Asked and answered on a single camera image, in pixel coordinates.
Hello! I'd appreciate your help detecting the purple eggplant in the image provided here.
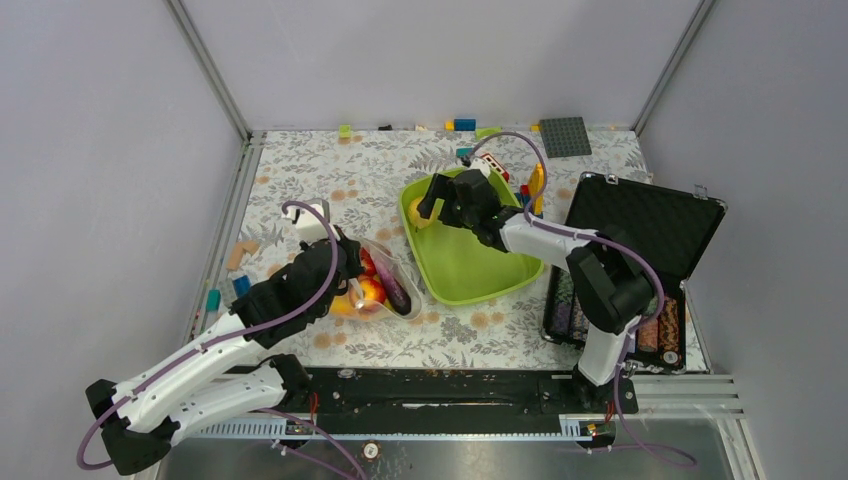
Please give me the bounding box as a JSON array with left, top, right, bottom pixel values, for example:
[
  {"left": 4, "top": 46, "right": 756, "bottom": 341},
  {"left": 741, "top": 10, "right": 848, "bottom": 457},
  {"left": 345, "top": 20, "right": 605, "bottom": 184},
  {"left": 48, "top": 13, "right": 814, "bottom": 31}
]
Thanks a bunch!
[{"left": 374, "top": 260, "right": 412, "bottom": 316}]

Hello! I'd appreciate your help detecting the clear zip top bag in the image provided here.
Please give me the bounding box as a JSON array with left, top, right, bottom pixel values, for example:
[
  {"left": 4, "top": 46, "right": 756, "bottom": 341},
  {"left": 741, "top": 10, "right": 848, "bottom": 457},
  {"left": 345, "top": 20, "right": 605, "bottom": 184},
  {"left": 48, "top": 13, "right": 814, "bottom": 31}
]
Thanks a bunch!
[{"left": 329, "top": 239, "right": 422, "bottom": 322}]

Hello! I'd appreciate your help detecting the red pomegranate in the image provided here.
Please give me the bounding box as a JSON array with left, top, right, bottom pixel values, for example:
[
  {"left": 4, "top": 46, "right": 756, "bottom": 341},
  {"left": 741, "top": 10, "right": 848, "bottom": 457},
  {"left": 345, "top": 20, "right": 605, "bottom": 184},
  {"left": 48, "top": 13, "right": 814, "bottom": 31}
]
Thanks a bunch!
[{"left": 358, "top": 275, "right": 387, "bottom": 306}]

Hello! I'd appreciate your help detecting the L-shaped wooden block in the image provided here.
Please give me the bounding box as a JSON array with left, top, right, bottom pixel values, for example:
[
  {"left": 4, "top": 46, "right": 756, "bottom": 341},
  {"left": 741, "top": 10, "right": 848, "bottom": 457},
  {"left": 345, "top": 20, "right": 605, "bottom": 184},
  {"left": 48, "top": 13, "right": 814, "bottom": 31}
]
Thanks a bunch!
[{"left": 225, "top": 240, "right": 260, "bottom": 271}]

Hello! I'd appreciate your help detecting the grey building brick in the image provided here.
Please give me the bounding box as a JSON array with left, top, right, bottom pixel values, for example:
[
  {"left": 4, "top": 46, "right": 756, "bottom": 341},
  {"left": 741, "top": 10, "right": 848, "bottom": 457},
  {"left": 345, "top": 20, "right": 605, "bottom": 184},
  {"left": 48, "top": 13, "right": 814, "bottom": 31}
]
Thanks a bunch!
[{"left": 217, "top": 278, "right": 238, "bottom": 309}]

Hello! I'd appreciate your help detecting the black open case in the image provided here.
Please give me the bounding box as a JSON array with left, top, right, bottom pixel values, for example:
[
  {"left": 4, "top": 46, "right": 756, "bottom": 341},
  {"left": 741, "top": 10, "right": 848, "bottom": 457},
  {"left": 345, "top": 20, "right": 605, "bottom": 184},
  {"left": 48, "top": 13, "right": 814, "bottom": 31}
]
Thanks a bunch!
[{"left": 565, "top": 172, "right": 727, "bottom": 374}]

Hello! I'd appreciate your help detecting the grey building baseplate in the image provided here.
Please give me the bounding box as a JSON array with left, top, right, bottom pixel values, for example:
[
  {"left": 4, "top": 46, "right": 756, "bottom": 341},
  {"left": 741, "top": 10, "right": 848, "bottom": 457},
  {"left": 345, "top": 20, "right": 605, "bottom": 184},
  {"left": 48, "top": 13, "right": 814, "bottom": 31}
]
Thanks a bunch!
[{"left": 539, "top": 117, "right": 592, "bottom": 158}]

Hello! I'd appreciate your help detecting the red white window brick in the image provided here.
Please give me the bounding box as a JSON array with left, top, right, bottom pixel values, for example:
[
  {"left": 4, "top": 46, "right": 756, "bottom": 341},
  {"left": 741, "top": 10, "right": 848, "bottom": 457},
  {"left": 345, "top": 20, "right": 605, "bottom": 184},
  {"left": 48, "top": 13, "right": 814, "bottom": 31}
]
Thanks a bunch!
[{"left": 479, "top": 152, "right": 510, "bottom": 182}]

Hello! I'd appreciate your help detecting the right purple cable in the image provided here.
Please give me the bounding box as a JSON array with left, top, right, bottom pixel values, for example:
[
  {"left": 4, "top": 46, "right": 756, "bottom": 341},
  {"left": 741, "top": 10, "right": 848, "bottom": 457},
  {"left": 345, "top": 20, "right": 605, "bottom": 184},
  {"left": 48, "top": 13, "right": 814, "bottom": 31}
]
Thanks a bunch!
[{"left": 463, "top": 131, "right": 698, "bottom": 469}]

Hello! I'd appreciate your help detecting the teal block at rail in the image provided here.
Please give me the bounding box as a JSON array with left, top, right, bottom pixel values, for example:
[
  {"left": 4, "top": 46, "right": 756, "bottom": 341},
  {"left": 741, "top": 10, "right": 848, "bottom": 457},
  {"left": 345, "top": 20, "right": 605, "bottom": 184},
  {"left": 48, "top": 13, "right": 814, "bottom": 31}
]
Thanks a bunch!
[{"left": 204, "top": 289, "right": 221, "bottom": 312}]

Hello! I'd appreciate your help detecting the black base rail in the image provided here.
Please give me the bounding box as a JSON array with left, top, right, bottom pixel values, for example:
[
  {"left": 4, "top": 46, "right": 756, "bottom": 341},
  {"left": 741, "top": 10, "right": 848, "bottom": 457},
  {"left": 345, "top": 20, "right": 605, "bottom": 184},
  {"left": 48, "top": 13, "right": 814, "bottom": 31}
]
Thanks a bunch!
[{"left": 273, "top": 367, "right": 639, "bottom": 437}]

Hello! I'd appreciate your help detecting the green plastic tray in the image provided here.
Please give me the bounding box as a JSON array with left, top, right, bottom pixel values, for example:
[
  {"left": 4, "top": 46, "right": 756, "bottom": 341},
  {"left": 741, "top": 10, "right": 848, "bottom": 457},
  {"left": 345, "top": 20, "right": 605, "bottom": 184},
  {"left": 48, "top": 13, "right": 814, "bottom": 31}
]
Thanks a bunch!
[{"left": 398, "top": 174, "right": 544, "bottom": 306}]

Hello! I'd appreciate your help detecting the yellow blue brick tower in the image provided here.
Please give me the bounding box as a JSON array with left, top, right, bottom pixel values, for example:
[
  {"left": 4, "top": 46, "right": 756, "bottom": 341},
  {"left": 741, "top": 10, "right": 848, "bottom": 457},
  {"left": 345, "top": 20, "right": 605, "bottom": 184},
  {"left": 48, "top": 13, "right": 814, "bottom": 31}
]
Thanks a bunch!
[{"left": 516, "top": 163, "right": 545, "bottom": 218}]

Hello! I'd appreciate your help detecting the red strawberry bunch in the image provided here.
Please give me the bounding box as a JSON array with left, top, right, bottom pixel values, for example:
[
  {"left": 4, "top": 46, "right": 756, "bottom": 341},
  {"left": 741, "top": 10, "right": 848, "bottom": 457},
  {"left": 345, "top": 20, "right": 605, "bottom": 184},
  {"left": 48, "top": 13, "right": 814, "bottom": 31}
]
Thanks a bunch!
[{"left": 359, "top": 248, "right": 377, "bottom": 277}]

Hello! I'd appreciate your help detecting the yellow orange mango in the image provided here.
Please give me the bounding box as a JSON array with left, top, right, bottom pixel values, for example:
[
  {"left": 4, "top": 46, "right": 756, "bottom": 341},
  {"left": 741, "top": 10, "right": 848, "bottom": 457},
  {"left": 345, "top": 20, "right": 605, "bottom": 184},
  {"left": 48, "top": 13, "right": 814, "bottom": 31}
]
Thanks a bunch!
[{"left": 329, "top": 296, "right": 382, "bottom": 321}]

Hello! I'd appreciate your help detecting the blue building brick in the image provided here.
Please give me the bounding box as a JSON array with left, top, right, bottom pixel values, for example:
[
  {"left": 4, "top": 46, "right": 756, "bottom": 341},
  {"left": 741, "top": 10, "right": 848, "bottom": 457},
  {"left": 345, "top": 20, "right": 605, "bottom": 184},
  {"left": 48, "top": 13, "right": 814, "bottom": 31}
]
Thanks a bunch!
[{"left": 231, "top": 275, "right": 252, "bottom": 298}]

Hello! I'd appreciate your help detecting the yellow lemon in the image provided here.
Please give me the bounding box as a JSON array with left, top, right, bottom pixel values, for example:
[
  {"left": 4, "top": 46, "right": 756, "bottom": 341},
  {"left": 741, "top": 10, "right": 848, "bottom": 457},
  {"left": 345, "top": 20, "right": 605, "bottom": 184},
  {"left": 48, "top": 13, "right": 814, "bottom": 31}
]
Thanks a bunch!
[{"left": 407, "top": 196, "right": 433, "bottom": 230}]

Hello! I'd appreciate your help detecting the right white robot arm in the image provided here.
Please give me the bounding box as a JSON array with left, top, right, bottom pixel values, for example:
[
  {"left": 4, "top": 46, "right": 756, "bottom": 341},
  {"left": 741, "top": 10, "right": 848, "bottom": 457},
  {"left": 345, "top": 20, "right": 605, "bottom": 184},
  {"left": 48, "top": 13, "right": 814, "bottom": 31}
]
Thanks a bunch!
[{"left": 416, "top": 169, "right": 664, "bottom": 412}]

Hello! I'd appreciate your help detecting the green arch brick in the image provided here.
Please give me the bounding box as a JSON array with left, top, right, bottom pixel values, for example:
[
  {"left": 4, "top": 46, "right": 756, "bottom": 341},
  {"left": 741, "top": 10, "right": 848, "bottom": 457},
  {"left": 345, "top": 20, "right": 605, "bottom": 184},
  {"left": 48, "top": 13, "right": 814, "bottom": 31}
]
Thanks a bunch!
[{"left": 475, "top": 127, "right": 502, "bottom": 140}]

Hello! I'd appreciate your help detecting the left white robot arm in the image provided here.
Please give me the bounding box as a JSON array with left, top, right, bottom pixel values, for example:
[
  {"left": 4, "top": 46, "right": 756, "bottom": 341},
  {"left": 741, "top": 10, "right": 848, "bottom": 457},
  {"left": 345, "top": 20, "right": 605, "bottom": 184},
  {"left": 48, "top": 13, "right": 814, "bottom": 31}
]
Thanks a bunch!
[{"left": 76, "top": 199, "right": 362, "bottom": 475}]

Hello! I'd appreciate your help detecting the blue yellow brick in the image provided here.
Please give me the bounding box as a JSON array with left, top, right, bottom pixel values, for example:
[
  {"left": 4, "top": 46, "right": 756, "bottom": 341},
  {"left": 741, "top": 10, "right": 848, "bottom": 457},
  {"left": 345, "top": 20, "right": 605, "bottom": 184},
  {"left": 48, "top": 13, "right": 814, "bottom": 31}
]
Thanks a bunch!
[{"left": 444, "top": 118, "right": 477, "bottom": 132}]

